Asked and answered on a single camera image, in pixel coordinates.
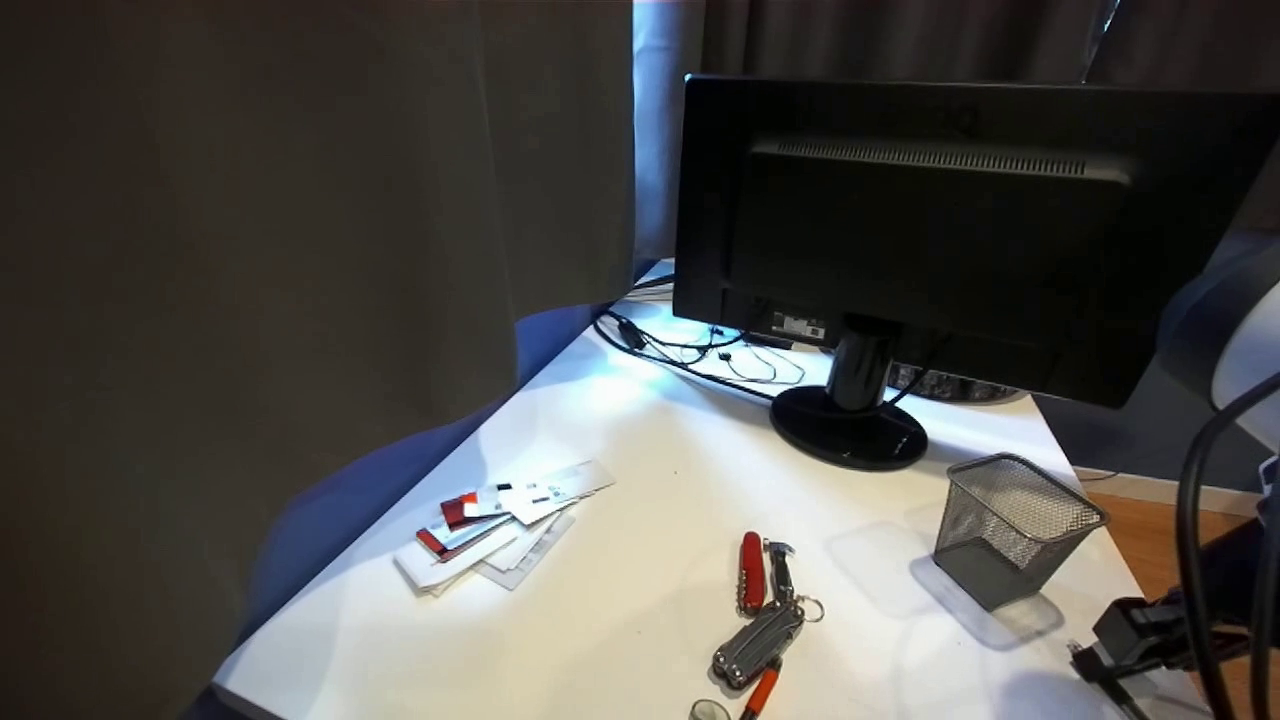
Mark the black monitor with round stand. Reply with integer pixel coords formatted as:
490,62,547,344
667,73,1280,473

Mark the metal key bunch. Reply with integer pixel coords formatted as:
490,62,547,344
761,537,834,633

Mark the orange tool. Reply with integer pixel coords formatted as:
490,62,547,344
734,655,784,720

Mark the red topped card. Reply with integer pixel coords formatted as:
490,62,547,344
436,487,508,531

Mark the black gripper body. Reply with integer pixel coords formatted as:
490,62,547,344
1093,591,1214,676

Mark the black monitor cable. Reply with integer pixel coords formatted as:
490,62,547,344
587,273,817,406

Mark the black mesh pen cup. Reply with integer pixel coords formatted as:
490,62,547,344
928,452,1109,614

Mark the white card with red stripe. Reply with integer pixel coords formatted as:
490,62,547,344
392,516,524,594

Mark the clear card holder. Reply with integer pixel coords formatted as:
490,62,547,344
476,510,579,594

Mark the blue chair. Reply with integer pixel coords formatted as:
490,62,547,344
238,300,606,652

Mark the dark grey curtain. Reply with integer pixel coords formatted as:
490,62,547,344
0,0,640,720
696,0,1280,97

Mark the red pocket knife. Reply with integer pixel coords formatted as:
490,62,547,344
738,527,777,614

